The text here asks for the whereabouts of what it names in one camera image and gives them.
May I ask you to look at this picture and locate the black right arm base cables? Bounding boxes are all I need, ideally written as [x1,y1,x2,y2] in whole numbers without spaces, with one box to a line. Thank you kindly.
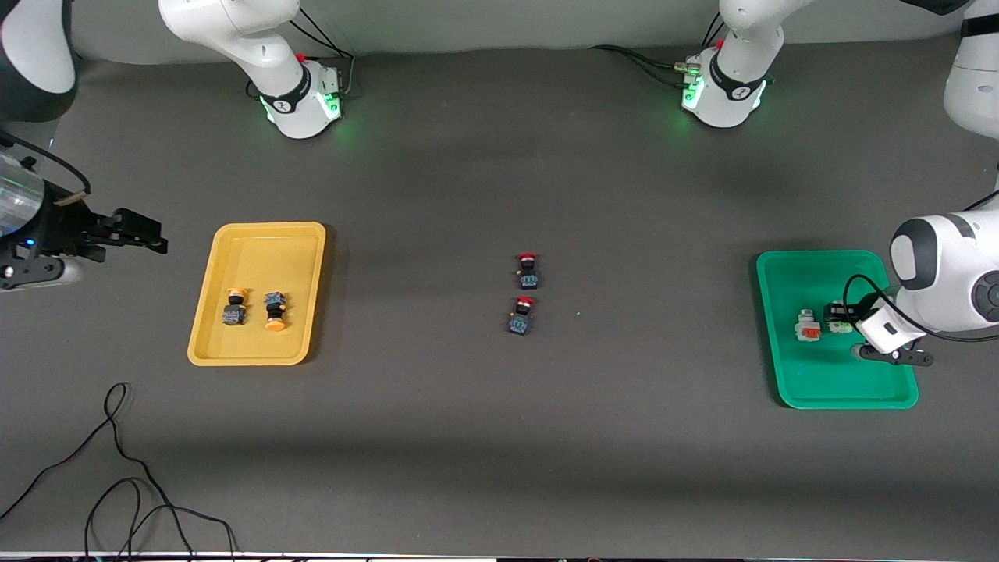
[295,6,357,99]

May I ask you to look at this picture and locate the green plastic tray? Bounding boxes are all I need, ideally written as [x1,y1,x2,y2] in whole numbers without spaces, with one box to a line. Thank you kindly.
[755,250,919,410]

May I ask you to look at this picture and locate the dark grey table mat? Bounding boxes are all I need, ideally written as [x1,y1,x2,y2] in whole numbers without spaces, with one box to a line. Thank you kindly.
[0,39,999,557]

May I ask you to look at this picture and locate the yellow plastic tray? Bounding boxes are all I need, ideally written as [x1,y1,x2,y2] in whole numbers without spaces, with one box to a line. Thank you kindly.
[187,222,327,367]

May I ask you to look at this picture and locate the black cable along right arm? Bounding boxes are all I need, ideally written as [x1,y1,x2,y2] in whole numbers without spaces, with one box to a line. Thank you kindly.
[0,131,92,196]

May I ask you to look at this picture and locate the black left arm base cables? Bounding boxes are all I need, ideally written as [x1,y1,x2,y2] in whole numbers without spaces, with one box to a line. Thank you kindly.
[589,16,731,88]

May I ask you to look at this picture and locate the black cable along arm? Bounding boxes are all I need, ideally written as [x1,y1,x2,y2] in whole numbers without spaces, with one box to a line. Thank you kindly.
[841,191,999,344]
[0,131,92,196]

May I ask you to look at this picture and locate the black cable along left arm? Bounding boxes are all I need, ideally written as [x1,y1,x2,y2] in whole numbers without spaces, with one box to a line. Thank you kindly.
[841,191,999,344]

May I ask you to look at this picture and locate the loose black cable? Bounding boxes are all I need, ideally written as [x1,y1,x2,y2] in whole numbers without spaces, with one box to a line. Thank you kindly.
[0,382,239,560]

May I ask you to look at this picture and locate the black arm base cables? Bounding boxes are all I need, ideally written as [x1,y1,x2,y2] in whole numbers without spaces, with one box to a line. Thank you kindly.
[295,6,357,99]
[589,16,731,88]

